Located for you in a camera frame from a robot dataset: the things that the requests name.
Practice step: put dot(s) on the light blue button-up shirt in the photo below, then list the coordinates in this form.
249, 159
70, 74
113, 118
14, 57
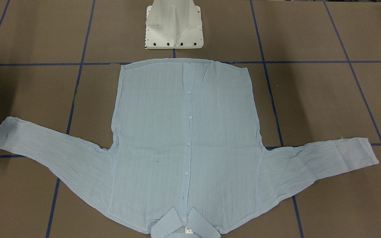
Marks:
187, 158

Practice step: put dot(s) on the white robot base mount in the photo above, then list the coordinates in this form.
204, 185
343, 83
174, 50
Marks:
173, 24

